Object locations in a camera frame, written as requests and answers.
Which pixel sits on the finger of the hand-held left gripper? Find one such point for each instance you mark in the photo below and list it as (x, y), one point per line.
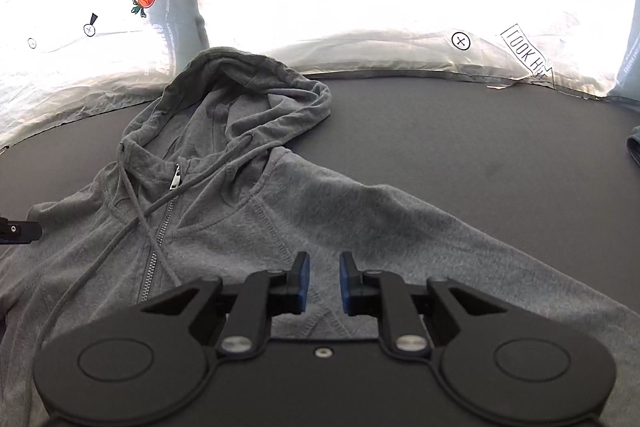
(20, 231)

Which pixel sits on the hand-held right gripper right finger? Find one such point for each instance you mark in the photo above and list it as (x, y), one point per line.
(346, 282)

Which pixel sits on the grey zip hoodie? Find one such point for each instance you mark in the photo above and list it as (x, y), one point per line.
(350, 217)

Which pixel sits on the blue jeans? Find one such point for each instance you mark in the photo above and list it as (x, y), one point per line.
(635, 144)

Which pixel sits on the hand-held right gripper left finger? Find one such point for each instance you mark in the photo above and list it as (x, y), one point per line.
(302, 282)

